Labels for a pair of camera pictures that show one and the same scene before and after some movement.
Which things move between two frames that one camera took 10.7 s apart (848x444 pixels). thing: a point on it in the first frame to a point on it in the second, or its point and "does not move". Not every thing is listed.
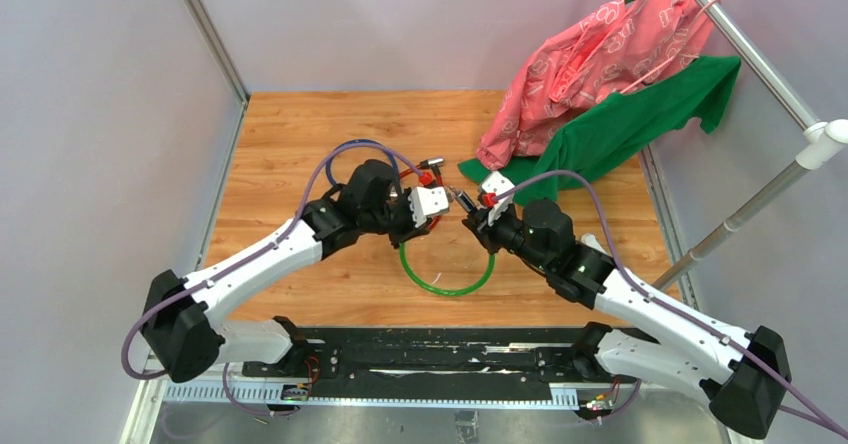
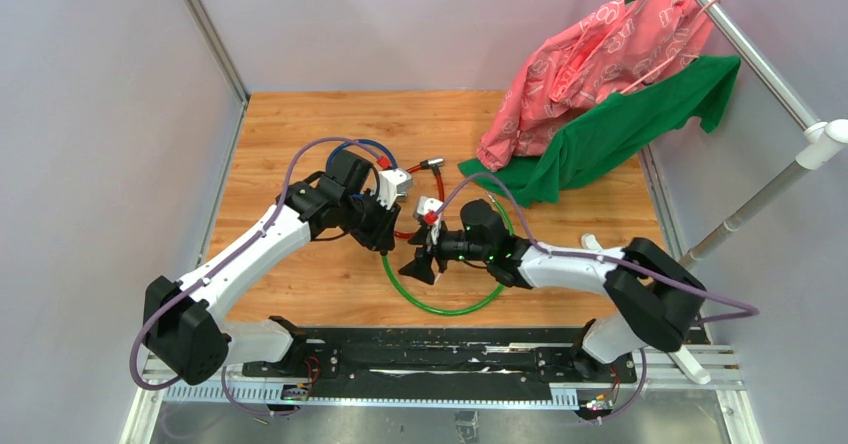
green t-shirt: [614, 126] does not move
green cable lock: [469, 204] to [458, 311]
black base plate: [435, 358] does not move
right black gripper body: [507, 232] to [448, 246]
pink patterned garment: [612, 46] does not move
